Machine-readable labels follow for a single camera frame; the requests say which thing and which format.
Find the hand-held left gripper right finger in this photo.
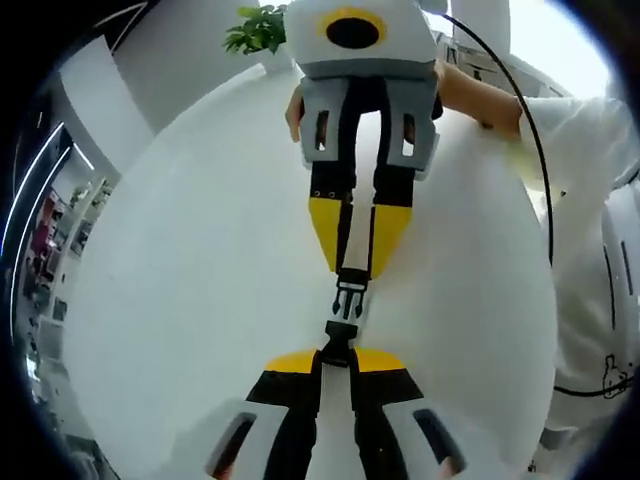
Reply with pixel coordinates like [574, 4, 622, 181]
[349, 347, 470, 480]

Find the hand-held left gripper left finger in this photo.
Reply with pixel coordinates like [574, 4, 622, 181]
[202, 348, 325, 480]

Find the black plastic buckle pronged part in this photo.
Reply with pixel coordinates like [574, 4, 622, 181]
[332, 267, 371, 324]

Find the black plastic buckle socket part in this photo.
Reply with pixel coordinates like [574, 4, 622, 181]
[322, 321, 361, 366]

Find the person's right hand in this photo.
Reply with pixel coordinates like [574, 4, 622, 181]
[284, 59, 454, 144]

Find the green potted plant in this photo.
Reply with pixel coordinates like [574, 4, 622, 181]
[222, 3, 289, 56]

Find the large white pillar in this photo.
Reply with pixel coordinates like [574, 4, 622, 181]
[57, 42, 156, 176]

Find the ceiling light strip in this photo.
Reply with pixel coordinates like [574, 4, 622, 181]
[2, 122, 71, 251]

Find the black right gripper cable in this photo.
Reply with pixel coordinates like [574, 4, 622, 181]
[439, 12, 555, 266]

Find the black device cable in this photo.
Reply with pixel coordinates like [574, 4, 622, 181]
[552, 382, 631, 400]

